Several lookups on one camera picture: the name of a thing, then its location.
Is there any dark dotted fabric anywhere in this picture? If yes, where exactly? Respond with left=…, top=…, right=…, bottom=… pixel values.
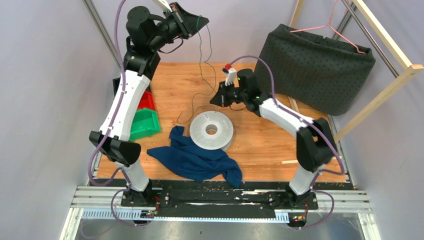
left=254, top=24, right=376, bottom=116

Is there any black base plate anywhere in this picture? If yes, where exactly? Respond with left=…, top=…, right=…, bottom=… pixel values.
left=89, top=178, right=320, bottom=220

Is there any white cable spool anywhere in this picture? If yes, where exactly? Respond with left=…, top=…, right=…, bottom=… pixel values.
left=189, top=111, right=235, bottom=151

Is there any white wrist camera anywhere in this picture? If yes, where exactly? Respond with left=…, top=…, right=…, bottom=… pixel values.
left=222, top=63, right=237, bottom=86
left=152, top=0, right=173, bottom=13

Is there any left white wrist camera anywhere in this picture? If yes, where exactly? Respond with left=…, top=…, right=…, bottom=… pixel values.
left=152, top=0, right=173, bottom=13

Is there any thin green wire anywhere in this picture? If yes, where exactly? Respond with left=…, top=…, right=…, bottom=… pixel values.
left=176, top=14, right=218, bottom=126

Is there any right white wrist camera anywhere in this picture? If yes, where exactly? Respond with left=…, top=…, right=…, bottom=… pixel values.
left=222, top=63, right=237, bottom=86

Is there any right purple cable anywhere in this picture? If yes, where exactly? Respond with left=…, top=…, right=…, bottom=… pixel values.
left=228, top=54, right=346, bottom=231

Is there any black plastic bin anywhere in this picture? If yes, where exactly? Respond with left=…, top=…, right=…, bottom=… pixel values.
left=112, top=77, right=121, bottom=96

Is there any red plastic bin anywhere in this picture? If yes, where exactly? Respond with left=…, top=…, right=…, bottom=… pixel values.
left=137, top=90, right=156, bottom=111

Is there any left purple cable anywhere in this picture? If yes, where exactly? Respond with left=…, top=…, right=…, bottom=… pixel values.
left=87, top=0, right=157, bottom=227

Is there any purple cable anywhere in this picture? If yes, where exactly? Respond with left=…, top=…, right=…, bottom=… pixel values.
left=228, top=54, right=346, bottom=231
left=87, top=0, right=157, bottom=227

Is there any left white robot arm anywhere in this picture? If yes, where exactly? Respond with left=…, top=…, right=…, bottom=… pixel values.
left=89, top=0, right=209, bottom=206

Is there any wooden frame rack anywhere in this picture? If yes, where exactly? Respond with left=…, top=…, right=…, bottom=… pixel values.
left=281, top=0, right=424, bottom=166

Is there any aluminium rail frame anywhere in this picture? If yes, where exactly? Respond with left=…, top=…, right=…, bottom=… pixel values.
left=60, top=184, right=381, bottom=240

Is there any green plastic bin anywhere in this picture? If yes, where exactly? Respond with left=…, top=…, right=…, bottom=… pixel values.
left=129, top=108, right=161, bottom=142

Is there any pink wire hanger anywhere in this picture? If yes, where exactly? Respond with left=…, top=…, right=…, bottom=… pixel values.
left=290, top=0, right=367, bottom=55

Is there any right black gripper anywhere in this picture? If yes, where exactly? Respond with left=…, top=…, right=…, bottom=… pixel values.
left=210, top=79, right=249, bottom=108

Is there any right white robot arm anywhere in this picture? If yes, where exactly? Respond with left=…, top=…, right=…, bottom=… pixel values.
left=210, top=65, right=336, bottom=208

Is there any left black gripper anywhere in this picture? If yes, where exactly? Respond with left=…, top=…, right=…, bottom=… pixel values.
left=149, top=2, right=209, bottom=51

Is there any blue cloth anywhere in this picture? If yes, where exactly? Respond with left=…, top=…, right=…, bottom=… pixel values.
left=146, top=125, right=243, bottom=188

